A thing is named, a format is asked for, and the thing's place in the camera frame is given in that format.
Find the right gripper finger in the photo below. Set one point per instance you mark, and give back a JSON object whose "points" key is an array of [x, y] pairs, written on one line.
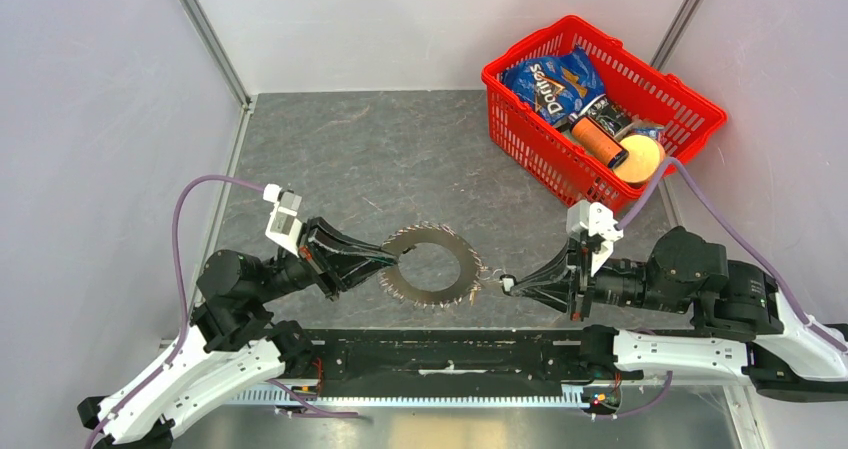
{"points": [[557, 272], [553, 301]]}

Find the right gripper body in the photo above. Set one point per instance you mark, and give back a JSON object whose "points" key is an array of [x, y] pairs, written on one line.
{"points": [[582, 277]]}

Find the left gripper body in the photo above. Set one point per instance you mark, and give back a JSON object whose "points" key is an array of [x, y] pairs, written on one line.
{"points": [[315, 257]]}

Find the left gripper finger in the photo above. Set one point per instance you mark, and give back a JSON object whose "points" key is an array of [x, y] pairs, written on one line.
{"points": [[349, 272], [331, 241]]}

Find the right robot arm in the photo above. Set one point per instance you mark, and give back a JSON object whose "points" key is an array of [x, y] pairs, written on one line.
{"points": [[742, 324]]}

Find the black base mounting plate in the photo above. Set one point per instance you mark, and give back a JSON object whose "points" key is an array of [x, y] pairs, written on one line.
{"points": [[455, 363]]}

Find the orange cylindrical can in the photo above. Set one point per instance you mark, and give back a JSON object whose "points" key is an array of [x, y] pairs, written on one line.
{"points": [[598, 143]]}

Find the round yellow sponge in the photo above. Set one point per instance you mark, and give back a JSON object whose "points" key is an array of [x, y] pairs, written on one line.
{"points": [[644, 157]]}

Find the black snack packet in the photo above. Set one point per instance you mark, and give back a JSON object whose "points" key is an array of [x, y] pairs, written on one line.
{"points": [[608, 115]]}

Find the blue Doritos chip bag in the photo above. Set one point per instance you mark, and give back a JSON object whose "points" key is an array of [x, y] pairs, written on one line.
{"points": [[556, 86]]}

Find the red plastic basket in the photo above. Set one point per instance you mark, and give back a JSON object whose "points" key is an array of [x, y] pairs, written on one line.
{"points": [[661, 106]]}

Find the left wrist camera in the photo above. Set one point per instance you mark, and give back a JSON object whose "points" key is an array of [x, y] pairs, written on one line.
{"points": [[283, 211]]}

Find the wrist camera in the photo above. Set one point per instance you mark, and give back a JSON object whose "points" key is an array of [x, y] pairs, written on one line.
{"points": [[597, 222], [283, 211]]}

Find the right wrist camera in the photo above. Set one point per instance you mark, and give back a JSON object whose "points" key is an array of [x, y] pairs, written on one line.
{"points": [[597, 222]]}

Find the slotted cable duct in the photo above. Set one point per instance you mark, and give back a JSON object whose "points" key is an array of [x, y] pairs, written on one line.
{"points": [[569, 397]]}

